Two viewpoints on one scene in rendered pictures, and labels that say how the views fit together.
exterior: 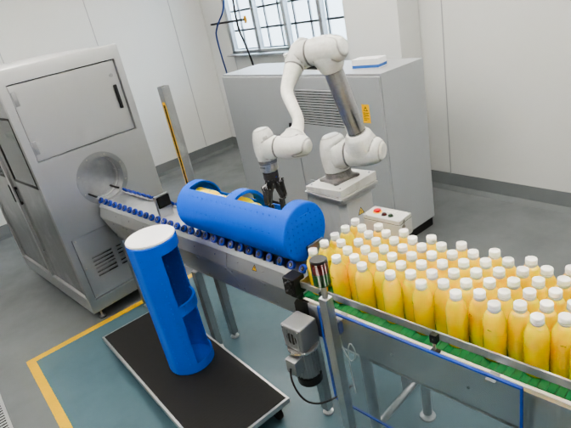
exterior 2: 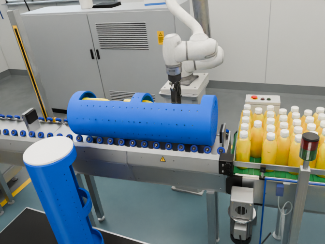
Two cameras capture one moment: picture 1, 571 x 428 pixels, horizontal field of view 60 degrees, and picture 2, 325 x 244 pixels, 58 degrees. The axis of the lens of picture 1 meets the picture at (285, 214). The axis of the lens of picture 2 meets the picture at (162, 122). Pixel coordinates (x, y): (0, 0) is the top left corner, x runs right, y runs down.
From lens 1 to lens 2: 1.28 m
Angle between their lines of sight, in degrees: 26
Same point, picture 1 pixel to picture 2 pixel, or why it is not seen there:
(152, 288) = (60, 198)
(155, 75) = not seen: outside the picture
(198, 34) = not seen: outside the picture
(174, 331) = (80, 232)
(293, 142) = (208, 44)
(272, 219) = (194, 113)
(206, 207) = (108, 113)
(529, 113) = (240, 37)
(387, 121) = not seen: hidden behind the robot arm
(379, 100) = (172, 27)
